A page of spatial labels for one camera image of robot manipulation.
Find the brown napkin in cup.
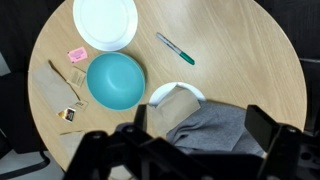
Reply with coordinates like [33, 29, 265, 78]
[146, 85, 202, 138]

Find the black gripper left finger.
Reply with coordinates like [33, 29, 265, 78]
[63, 104, 214, 180]

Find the white round plate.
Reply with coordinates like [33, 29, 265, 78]
[72, 0, 139, 53]

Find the green capped grey marker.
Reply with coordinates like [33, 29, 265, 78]
[155, 31, 196, 66]

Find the black chair base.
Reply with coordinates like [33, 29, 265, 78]
[0, 128, 52, 180]

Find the red black condiment packet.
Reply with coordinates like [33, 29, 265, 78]
[57, 106, 77, 124]

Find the teal plastic bowl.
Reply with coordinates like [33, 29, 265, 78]
[85, 51, 147, 112]

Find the grey cloth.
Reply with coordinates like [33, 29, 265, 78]
[165, 100, 266, 158]

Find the large brown paper napkin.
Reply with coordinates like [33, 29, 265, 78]
[30, 59, 81, 116]

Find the small brown sugar packet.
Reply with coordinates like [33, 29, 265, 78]
[71, 99, 90, 113]

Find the brown printed paper packet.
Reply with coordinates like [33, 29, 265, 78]
[66, 66, 88, 89]

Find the small white cup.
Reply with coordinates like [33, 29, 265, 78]
[148, 81, 207, 107]

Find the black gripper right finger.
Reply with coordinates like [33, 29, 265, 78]
[244, 104, 320, 180]

